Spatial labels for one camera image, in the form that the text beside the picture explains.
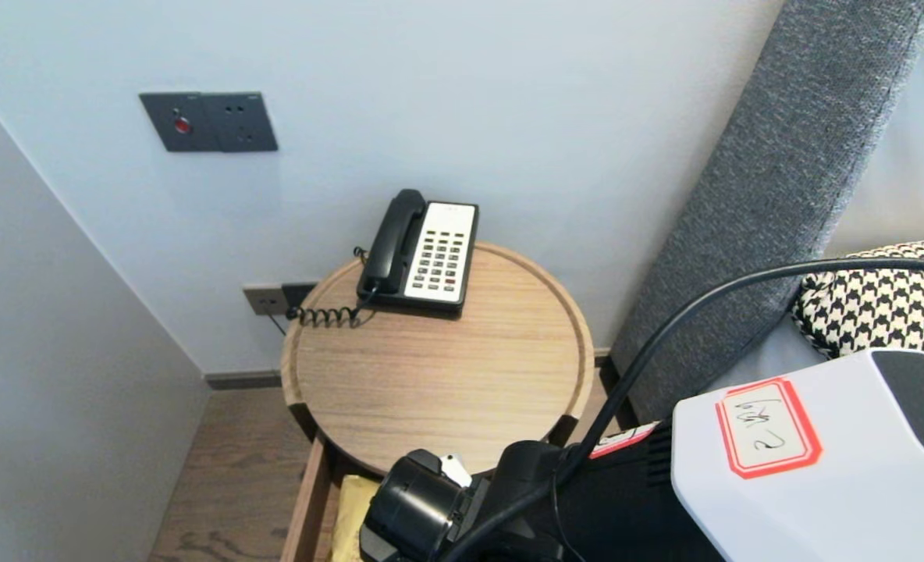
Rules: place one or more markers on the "dark grey wall socket plate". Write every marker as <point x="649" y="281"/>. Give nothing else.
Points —
<point x="245" y="123"/>

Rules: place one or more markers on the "black telephone base white keypad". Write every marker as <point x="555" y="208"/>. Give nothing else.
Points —
<point x="440" y="257"/>

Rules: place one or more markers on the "large red-bordered handwritten label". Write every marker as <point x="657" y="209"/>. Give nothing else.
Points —
<point x="766" y="429"/>

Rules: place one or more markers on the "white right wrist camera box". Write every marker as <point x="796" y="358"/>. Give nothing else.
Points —
<point x="456" y="470"/>

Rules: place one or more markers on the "small black wall outlet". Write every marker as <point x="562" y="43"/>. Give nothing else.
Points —
<point x="296" y="294"/>

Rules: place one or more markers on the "dark grey red-button wall switch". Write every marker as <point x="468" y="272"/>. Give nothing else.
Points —
<point x="181" y="123"/>

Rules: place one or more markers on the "white bed sheet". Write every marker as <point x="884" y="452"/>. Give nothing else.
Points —
<point x="782" y="359"/>

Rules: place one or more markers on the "black white houndstooth pillow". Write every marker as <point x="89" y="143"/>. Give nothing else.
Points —
<point x="883" y="312"/>

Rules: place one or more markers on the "small grey wall outlet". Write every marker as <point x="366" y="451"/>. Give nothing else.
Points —
<point x="263" y="300"/>

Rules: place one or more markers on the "grey fabric headboard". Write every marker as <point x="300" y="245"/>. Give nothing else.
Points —
<point x="782" y="156"/>

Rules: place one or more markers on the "small red-bordered label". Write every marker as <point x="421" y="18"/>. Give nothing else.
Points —
<point x="626" y="441"/>

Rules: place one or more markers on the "gold tissue pack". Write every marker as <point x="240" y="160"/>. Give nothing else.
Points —
<point x="349" y="523"/>

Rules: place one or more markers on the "curved-front wooden drawer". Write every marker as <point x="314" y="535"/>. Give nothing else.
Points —
<point x="302" y="515"/>

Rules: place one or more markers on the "black telephone handset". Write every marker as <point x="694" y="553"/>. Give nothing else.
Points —
<point x="393" y="234"/>

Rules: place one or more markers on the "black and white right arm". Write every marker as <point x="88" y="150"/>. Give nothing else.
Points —
<point x="821" y="507"/>

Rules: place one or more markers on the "round wooden side table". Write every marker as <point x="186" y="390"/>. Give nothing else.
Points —
<point x="431" y="367"/>

